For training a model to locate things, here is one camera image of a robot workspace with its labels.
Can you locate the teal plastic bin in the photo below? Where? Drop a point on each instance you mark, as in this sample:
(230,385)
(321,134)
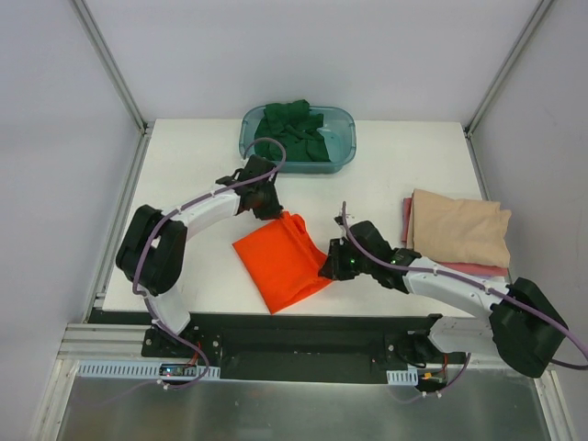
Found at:
(339,132)

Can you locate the aluminium frame post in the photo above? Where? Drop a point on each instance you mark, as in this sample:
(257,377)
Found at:
(109,64)
(520,45)

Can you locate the white cable duct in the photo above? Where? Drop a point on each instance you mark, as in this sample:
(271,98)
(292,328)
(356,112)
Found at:
(407,377)
(145,370)

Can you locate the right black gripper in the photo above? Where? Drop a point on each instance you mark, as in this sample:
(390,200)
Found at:
(335,260)

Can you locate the left aluminium frame post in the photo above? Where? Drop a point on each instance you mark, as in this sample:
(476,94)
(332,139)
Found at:
(109,64)

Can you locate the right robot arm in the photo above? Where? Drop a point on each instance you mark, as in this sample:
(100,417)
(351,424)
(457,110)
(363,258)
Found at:
(516,321)

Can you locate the beige folded t shirt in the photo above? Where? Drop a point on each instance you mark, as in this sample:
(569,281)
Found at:
(458,231)

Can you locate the right white cable duct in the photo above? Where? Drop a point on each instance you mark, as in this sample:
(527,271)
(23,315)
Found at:
(407,377)

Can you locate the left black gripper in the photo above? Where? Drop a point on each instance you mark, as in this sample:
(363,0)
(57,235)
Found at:
(268,208)

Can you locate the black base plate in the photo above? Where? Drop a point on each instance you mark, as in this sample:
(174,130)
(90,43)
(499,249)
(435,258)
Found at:
(384,343)

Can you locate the right aluminium frame post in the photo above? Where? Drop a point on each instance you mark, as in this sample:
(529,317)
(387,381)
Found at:
(520,45)

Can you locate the pink folded t shirt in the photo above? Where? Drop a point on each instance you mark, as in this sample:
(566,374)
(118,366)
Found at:
(467,268)

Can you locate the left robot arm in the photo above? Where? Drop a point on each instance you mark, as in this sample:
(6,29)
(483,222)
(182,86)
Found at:
(151,254)

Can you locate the left white cable duct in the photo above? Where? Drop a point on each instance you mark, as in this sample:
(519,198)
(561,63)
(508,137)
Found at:
(145,370)

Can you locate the orange t shirt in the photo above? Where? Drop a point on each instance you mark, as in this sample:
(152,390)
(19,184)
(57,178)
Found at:
(283,262)

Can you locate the dark green t shirt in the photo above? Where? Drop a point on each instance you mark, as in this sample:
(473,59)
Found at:
(296,128)

